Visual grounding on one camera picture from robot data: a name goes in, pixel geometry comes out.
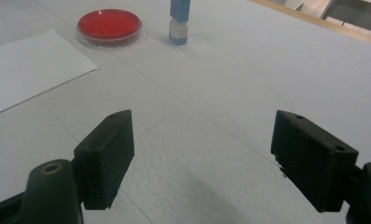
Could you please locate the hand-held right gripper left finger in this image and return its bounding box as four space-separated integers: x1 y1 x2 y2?
74 109 136 211

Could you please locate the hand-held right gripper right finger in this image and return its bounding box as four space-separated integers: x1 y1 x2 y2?
270 109 359 213

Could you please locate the red round ink dish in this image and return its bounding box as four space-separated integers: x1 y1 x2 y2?
76 8 143 49

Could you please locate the blue and white stamp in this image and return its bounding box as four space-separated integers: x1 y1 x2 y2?
168 0 192 47

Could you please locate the white paper sheet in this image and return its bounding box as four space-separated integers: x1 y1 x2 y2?
0 28 99 119

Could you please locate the wooden table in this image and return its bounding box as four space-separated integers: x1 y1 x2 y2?
248 0 371 49

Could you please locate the white metal desk frame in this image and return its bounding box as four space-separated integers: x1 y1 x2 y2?
319 0 343 21

